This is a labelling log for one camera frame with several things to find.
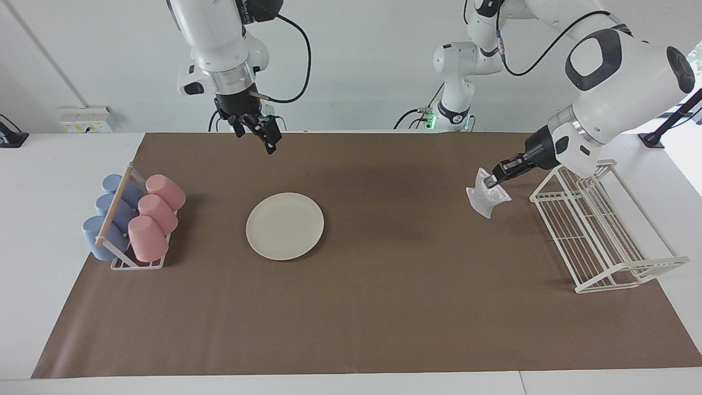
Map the clear plastic bag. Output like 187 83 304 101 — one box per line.
466 167 513 220

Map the cream round plate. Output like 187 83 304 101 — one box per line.
246 192 325 261

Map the pink plastic cup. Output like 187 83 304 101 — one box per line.
128 215 169 263
145 174 186 211
138 194 179 235

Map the blue plastic cup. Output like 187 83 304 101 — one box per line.
82 216 131 261
102 174 146 208
95 193 138 234

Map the cup holder with wooden bar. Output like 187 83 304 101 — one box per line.
95 163 179 270

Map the brown table mat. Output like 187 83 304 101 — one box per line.
31 132 702 379

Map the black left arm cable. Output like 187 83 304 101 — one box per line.
495 0 614 77

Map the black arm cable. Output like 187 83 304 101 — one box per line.
495 0 614 77
250 12 313 105

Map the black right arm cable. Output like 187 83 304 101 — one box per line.
250 12 313 105

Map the white wall outlet box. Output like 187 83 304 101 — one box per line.
58 105 118 134

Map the white wire dish rack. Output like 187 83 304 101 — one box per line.
529 159 690 295

